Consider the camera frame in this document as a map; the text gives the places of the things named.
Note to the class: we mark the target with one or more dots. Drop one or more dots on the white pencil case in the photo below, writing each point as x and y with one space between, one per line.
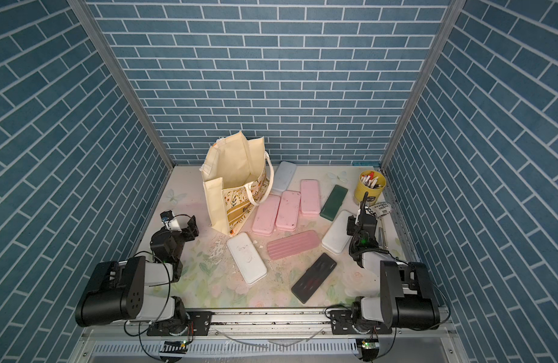
336 237
247 259

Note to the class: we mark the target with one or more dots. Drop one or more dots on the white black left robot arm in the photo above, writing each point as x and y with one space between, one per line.
139 288

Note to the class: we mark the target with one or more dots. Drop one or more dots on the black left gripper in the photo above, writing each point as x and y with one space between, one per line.
192 228

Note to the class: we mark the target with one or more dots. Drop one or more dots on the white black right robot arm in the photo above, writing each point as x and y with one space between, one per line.
407 296

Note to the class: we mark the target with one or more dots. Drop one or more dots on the pink pencil case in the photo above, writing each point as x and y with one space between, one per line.
310 204
266 216
288 211

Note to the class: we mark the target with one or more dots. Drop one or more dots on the black pencil case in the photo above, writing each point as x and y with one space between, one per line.
313 278

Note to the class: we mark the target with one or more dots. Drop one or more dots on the floral cream canvas bag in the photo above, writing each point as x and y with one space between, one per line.
237 177

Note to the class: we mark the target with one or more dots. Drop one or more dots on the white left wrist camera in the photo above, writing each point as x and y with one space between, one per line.
170 222

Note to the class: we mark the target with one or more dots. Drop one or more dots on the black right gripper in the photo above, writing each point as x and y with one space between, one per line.
352 224

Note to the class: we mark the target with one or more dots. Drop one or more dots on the rounded pink pouch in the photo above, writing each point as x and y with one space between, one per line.
292 245

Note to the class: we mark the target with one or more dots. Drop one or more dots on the dark green case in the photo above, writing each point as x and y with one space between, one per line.
333 203

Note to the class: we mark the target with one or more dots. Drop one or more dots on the silver pen on table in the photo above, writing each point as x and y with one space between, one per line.
382 237

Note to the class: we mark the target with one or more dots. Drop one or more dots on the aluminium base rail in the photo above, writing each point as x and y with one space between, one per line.
273 335

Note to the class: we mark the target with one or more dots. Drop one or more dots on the yellow pen cup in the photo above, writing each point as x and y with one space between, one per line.
371 183

